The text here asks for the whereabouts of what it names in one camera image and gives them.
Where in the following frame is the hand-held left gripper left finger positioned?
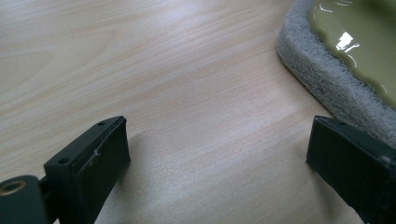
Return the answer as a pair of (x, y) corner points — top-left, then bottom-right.
(43, 116), (132, 224)

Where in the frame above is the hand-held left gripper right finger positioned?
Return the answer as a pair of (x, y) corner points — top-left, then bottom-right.
(305, 115), (396, 224)

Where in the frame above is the grey felt mat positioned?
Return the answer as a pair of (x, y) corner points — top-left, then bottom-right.
(276, 0), (396, 147)

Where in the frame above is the green glazed plate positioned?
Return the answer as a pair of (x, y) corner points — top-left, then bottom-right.
(307, 0), (396, 110)

